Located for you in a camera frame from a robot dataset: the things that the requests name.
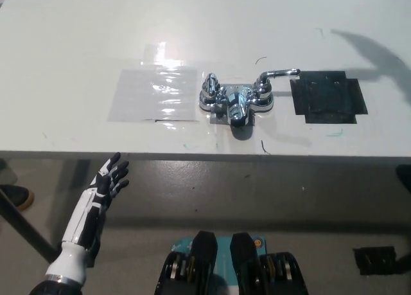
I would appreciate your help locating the black object at floor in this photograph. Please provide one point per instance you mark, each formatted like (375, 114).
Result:
(405, 179)

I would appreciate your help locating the black taped square patch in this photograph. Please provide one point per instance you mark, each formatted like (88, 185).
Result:
(329, 97)

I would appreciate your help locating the clear plastic sheet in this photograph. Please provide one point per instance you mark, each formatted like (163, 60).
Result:
(135, 97)

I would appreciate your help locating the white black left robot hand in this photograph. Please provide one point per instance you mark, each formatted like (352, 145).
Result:
(90, 208)

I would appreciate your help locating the black table leg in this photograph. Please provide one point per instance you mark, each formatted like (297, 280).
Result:
(27, 229)

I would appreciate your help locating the black shoe tan sole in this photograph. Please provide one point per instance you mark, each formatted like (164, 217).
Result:
(17, 197)

